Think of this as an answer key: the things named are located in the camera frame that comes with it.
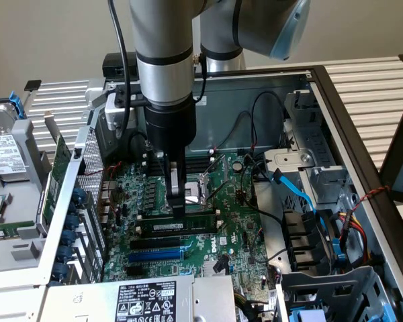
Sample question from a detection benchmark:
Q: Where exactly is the blue disk wire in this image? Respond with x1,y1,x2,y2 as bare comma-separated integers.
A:
270,168,325,229

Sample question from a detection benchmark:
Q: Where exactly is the blue disk bracket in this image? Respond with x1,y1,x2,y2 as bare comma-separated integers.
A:
7,91,28,121

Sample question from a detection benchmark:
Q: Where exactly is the coloured power wire bundle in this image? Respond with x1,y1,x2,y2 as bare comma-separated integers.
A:
335,208,373,266

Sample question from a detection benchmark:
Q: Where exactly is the black box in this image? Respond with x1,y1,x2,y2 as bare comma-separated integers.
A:
102,52,138,81

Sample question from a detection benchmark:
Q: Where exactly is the black fan wire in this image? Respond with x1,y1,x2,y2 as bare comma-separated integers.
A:
255,207,285,232

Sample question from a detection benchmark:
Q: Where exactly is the silver hard disk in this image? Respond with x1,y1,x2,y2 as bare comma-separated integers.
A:
0,103,28,184

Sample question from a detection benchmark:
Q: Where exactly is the metal socket cover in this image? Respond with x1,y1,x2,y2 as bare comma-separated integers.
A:
201,154,231,202

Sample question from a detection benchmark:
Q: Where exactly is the silver power supply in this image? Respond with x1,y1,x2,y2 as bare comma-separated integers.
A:
36,274,238,322

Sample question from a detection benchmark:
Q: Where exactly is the green Dell motherboard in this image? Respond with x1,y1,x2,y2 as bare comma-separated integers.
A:
102,151,285,303

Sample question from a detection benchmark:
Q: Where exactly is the silver rear port block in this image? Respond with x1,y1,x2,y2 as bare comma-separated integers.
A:
96,180,118,225

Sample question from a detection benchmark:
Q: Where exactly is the CPU socket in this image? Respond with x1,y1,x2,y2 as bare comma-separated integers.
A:
159,174,213,215

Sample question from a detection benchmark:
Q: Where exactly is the red black twisted wire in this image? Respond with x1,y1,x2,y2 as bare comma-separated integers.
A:
351,185,392,211

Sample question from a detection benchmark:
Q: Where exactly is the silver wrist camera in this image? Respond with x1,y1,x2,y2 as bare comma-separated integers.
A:
104,91,138,131

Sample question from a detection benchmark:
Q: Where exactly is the silver disk bay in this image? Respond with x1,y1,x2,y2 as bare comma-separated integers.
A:
262,89,352,209

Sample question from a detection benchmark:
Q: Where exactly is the black RAM slot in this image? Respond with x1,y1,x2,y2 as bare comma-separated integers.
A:
142,150,216,164
186,164,212,178
186,156,216,168
142,160,214,174
136,227,222,239
136,208,222,219

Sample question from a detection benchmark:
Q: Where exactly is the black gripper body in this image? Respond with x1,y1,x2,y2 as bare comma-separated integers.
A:
144,97,197,162

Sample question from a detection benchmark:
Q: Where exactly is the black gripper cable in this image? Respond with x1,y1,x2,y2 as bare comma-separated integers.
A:
191,52,210,101

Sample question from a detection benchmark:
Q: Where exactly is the long black expansion slot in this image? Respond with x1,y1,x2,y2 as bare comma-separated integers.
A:
130,235,182,252

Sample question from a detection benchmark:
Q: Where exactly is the black looped wire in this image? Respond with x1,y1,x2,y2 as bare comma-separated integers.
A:
220,110,256,150
251,91,287,152

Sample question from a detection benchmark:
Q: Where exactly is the green RAM stick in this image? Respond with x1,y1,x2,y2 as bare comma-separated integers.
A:
0,227,21,241
136,214,219,235

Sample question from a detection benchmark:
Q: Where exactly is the grey parts rack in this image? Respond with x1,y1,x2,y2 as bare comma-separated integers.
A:
0,119,56,268

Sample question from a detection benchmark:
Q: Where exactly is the grey drive cage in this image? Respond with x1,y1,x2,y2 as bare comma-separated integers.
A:
275,264,403,322

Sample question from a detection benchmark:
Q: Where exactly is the black fan shroud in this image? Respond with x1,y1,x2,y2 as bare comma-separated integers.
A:
281,208,335,273

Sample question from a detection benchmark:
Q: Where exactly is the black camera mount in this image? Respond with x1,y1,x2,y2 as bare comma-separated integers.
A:
116,83,147,109

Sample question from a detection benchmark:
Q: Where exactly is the open PC case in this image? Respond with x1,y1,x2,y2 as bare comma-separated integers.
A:
36,65,403,322

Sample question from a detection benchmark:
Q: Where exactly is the black camera cable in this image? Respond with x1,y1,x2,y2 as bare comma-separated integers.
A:
107,0,132,139

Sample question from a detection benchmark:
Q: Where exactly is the silver chipset heatsink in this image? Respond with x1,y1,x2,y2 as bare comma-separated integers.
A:
202,260,230,278

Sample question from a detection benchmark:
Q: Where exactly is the blue expansion slot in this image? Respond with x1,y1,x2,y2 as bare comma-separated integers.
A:
127,247,185,265

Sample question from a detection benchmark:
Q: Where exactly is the black wire plug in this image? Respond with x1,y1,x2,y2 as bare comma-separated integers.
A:
214,254,230,274

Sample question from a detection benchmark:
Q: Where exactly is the thin red wire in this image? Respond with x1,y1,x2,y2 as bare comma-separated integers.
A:
77,160,124,177

